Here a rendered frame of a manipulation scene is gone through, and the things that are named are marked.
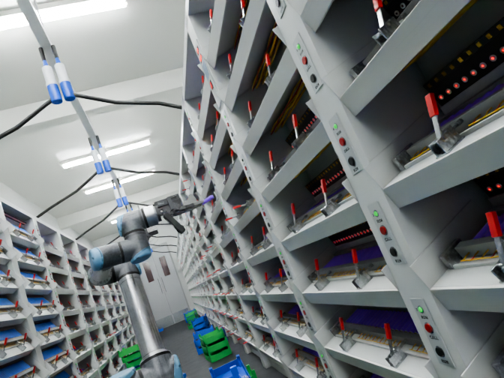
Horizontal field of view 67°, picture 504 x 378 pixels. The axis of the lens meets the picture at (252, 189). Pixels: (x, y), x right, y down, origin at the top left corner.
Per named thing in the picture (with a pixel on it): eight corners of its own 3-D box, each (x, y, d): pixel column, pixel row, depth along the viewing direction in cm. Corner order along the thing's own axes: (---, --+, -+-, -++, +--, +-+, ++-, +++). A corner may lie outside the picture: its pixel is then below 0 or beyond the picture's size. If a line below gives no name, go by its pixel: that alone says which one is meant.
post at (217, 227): (266, 368, 255) (181, 142, 286) (263, 366, 264) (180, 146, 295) (292, 355, 260) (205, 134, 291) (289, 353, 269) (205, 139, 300)
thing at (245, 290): (261, 301, 206) (244, 280, 208) (242, 300, 264) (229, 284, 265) (288, 275, 213) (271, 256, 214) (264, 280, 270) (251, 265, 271)
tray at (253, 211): (263, 208, 147) (247, 190, 148) (238, 233, 204) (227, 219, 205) (299, 177, 153) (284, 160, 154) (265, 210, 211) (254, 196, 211)
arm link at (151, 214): (148, 225, 162) (150, 229, 171) (160, 221, 163) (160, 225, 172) (142, 205, 163) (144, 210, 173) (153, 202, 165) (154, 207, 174)
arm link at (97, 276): (85, 270, 208) (86, 244, 149) (109, 263, 213) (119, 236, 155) (90, 291, 205) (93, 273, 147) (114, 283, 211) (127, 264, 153)
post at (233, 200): (298, 394, 189) (182, 94, 220) (292, 389, 197) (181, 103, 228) (332, 376, 194) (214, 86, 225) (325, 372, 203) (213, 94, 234)
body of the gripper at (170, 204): (179, 193, 169) (152, 201, 166) (185, 211, 167) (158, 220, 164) (179, 196, 176) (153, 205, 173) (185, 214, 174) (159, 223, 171)
